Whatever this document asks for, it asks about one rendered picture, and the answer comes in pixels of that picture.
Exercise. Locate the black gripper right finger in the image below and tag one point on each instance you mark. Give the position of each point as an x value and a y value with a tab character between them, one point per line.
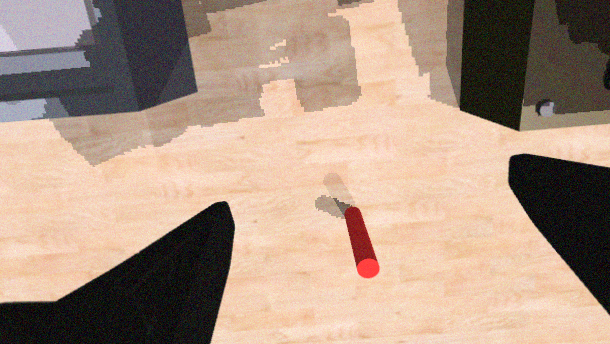
569	204

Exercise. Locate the red peg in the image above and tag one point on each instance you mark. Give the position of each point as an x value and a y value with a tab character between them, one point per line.
364	255

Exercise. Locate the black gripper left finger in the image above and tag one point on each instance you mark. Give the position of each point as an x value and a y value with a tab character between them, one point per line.
168	293

